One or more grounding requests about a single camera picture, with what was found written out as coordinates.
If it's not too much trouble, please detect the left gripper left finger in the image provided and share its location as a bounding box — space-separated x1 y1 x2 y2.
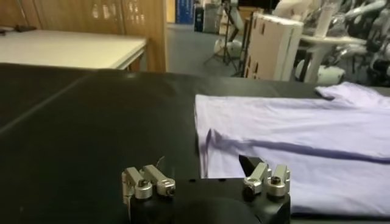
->
121 156 177 205

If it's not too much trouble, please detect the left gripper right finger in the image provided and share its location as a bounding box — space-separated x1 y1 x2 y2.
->
238 154 291 198

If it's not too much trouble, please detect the lavender t-shirt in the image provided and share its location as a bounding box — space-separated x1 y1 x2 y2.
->
194 81 390 217

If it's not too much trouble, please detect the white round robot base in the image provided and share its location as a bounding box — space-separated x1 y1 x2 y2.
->
213 38 243 58

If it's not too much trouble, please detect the black table cover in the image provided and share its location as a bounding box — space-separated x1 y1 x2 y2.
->
0 62 390 224

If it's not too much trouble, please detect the white humanoid robot with base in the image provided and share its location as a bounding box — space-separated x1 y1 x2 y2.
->
294 0 390 88

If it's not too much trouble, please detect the tall white cardboard box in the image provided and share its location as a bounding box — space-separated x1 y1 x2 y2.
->
243 12 305 82

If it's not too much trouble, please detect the black monitor tripod stand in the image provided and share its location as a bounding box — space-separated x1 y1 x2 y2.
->
203 0 241 72

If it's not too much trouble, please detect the white standing desk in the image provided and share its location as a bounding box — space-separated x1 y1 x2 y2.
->
297 33 368 83

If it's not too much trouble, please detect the white table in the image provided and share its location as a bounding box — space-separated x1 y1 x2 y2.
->
0 29 147 71

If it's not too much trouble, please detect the wooden folding screen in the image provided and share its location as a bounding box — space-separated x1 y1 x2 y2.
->
0 0 168 73

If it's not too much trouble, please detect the white tumbler bottle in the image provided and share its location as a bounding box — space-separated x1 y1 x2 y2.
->
313 2 333 39

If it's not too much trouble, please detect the blue storage cabinet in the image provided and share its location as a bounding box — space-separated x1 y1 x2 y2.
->
175 0 195 25

